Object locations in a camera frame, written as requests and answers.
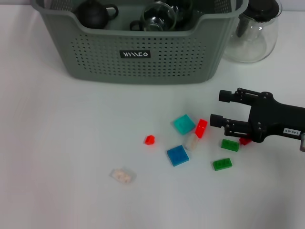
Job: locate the dark red toy brick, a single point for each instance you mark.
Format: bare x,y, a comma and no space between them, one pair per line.
245,141

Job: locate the green toy brick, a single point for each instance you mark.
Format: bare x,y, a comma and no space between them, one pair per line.
230,144
222,164

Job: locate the grey-green perforated storage bin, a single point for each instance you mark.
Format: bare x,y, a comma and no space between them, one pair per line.
143,69

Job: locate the teal square toy brick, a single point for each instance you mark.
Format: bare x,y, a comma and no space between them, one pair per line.
184,124

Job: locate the blue square toy brick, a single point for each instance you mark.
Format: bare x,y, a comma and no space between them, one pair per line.
178,155

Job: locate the translucent white toy brick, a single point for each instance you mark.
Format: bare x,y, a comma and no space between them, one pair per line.
122,176
191,142

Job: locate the orange-red long toy brick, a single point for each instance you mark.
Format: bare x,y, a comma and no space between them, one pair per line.
201,128

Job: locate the small red sloped brick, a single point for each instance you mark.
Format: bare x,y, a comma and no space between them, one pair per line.
149,140

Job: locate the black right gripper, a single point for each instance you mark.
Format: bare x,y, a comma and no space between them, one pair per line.
274,119

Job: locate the glass carafe black lid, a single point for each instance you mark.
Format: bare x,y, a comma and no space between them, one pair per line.
250,47

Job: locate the black clay teapot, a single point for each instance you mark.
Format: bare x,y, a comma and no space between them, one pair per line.
91,15

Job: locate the glass teacup black sleeve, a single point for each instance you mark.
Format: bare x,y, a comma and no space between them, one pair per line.
184,9
158,17

